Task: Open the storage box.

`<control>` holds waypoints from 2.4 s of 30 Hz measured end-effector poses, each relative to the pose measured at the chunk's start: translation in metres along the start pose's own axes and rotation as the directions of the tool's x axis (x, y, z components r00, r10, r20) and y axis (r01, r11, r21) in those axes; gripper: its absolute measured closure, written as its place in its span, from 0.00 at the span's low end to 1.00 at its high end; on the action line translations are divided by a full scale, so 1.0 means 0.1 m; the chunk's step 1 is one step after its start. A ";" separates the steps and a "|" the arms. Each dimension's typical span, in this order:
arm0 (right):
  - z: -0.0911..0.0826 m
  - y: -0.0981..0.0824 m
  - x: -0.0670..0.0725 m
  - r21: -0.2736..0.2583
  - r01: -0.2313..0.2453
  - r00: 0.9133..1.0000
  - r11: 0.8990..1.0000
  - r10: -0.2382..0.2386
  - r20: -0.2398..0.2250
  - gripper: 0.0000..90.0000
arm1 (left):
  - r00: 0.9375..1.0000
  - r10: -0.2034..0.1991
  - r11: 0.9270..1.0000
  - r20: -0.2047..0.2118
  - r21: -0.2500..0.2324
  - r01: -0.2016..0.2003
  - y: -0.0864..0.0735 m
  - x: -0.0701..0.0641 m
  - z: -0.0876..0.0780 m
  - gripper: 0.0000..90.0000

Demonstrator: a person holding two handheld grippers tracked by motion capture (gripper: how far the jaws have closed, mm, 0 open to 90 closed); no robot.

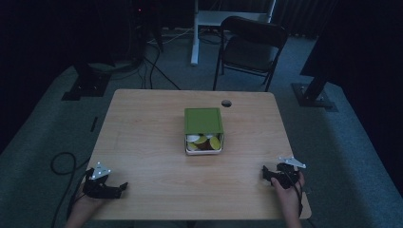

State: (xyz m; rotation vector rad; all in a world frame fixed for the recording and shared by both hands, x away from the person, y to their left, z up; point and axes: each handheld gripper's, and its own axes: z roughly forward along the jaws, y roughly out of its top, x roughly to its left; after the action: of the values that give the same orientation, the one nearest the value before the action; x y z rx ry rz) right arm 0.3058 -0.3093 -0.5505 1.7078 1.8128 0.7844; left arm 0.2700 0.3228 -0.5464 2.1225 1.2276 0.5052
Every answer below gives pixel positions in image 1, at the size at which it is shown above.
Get black stand with square base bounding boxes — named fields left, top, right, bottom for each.
left=61, top=60, right=112, bottom=102

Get pile of yellow white capsules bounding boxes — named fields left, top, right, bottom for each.
left=185, top=133, right=222, bottom=152

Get green box lid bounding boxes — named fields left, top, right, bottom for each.
left=183, top=107, right=224, bottom=136

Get white floor cable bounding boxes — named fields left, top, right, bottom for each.
left=147, top=27, right=195, bottom=46

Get black folding chair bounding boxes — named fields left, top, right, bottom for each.
left=212, top=15, right=290, bottom=93

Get person's right hand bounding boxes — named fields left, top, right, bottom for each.
left=270, top=170, right=306, bottom=210

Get black slanted stand with base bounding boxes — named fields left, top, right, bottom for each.
left=290, top=67, right=339, bottom=113

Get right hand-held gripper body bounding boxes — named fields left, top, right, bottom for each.
left=269, top=155, right=307, bottom=190

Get white desk frame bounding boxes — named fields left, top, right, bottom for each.
left=190, top=0, right=278, bottom=67

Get black looped floor cable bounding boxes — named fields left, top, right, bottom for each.
left=49, top=151, right=92, bottom=228

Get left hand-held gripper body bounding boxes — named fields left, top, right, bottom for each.
left=83, top=161, right=124, bottom=200

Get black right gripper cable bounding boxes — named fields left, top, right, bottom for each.
left=283, top=164, right=304, bottom=219

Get person's left hand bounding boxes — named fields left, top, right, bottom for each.
left=73, top=182, right=107, bottom=222

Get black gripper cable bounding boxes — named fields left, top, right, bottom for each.
left=283, top=164, right=304, bottom=219
left=66, top=172, right=93, bottom=221

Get small black strip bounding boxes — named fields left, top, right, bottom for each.
left=89, top=116, right=100, bottom=133

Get black floor cables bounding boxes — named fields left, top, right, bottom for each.
left=138, top=41, right=182, bottom=91

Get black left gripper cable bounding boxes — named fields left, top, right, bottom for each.
left=66, top=172, right=93, bottom=221

